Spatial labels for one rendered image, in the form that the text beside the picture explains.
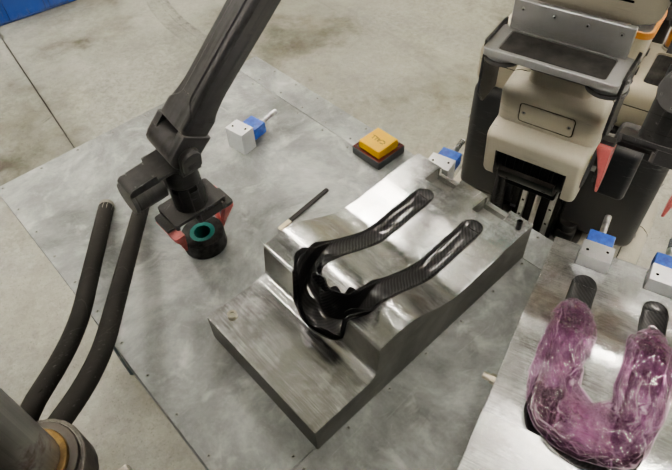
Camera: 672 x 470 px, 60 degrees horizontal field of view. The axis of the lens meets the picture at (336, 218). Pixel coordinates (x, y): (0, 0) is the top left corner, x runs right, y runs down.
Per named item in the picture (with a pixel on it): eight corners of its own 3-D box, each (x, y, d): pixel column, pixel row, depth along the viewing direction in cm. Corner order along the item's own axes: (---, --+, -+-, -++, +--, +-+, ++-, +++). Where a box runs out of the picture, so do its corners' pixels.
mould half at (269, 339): (415, 185, 118) (419, 134, 108) (523, 257, 105) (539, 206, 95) (214, 336, 96) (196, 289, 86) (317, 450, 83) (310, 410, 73)
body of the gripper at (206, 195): (159, 213, 102) (146, 184, 96) (207, 184, 106) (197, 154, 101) (179, 234, 99) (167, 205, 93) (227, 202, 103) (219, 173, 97)
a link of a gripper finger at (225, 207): (189, 229, 110) (177, 195, 103) (220, 209, 113) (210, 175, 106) (210, 249, 107) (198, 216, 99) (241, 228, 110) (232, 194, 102)
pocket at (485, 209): (484, 209, 106) (487, 195, 103) (508, 225, 103) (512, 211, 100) (468, 223, 104) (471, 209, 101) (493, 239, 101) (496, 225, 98)
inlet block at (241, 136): (269, 116, 135) (266, 97, 131) (284, 124, 133) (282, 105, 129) (229, 146, 129) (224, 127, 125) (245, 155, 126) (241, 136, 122)
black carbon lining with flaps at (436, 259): (419, 191, 107) (423, 153, 100) (490, 238, 99) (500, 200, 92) (274, 302, 92) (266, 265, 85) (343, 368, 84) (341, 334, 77)
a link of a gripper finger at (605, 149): (626, 208, 84) (655, 149, 80) (577, 190, 87) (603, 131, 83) (631, 198, 90) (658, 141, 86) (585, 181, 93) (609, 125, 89)
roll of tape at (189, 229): (211, 220, 114) (208, 208, 111) (235, 243, 109) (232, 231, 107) (177, 243, 110) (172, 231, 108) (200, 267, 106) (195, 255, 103)
